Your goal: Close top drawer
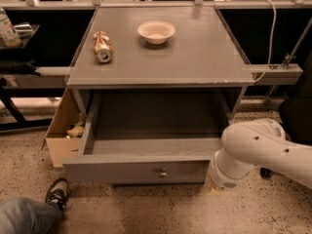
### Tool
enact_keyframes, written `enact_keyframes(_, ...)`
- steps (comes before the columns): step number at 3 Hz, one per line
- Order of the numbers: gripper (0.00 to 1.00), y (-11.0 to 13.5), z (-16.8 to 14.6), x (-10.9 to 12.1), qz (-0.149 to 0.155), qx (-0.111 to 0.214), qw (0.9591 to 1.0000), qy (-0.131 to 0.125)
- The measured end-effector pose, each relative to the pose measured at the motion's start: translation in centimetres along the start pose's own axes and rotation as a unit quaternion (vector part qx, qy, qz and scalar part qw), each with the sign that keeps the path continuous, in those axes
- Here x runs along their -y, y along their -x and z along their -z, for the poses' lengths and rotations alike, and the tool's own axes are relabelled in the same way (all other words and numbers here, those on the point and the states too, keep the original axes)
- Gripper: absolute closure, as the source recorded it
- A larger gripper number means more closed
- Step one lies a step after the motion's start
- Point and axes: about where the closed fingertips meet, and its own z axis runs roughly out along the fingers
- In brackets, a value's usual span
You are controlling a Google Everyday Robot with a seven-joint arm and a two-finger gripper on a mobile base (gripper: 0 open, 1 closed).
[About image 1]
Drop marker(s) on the blue jeans leg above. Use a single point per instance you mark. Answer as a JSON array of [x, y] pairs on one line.
[[25, 216]]

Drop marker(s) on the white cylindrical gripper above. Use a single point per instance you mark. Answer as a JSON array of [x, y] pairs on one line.
[[220, 178]]

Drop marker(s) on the grey drawer cabinet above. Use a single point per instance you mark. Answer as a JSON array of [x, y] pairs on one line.
[[200, 54]]

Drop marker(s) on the open cardboard box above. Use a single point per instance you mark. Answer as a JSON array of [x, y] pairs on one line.
[[60, 144]]

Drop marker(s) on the round metal drawer knob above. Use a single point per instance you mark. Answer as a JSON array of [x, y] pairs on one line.
[[163, 173]]

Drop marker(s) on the grey top drawer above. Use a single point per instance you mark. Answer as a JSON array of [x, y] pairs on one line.
[[130, 137]]

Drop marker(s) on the dark side shelf table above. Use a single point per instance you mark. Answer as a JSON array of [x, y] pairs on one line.
[[8, 72]]

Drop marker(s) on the green-label plastic bottle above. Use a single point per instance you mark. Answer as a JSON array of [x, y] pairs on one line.
[[7, 31]]

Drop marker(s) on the shiny foil packet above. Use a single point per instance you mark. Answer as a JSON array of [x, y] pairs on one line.
[[24, 30]]

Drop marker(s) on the diagonal metal rod clamp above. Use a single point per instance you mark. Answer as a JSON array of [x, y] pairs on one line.
[[285, 64]]

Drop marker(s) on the black office chair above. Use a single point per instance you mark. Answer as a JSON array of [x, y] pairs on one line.
[[296, 111]]

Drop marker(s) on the yellow-green item in box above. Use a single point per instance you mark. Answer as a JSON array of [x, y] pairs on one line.
[[77, 129]]

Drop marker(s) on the black and white sneaker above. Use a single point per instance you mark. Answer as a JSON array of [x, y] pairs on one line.
[[58, 193]]

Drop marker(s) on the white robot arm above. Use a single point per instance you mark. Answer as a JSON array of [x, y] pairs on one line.
[[259, 143]]

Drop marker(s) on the crushed golden soda can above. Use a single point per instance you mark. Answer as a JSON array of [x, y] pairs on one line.
[[102, 46]]

